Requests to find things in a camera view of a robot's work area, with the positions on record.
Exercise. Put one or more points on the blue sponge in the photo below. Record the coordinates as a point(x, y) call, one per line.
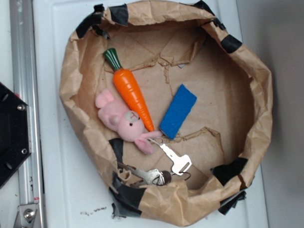
point(177, 112)

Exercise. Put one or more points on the pink plush bunny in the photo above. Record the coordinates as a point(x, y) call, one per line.
point(125, 122)

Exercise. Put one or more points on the orange toy carrot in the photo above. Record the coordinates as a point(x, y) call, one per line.
point(126, 84)

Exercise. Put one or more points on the silver flat key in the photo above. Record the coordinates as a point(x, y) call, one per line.
point(181, 163)

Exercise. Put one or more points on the bunch of metal keys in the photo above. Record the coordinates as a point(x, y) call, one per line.
point(152, 177)

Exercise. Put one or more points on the brown paper bag bin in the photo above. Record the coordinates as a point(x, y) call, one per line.
point(167, 45)

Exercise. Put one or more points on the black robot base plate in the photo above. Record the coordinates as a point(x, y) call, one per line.
point(14, 133)

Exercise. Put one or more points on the aluminium extrusion rail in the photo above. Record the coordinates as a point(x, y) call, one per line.
point(30, 174)

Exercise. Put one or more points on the metal corner bracket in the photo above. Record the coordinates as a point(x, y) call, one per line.
point(27, 216)

